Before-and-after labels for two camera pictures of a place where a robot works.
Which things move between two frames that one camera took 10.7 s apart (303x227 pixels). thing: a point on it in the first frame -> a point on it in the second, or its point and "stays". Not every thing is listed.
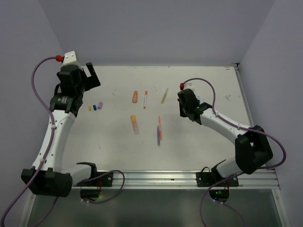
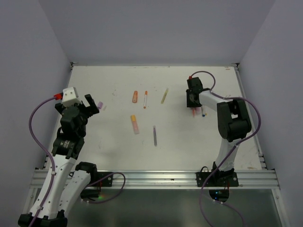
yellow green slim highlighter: x=164 y=96 stays
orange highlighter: x=135 y=97 stays
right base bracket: x=206 y=179 stays
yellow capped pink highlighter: x=135 y=124 stays
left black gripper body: x=87 y=82 -> x=85 y=111
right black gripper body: x=182 y=109 -> x=190 y=103
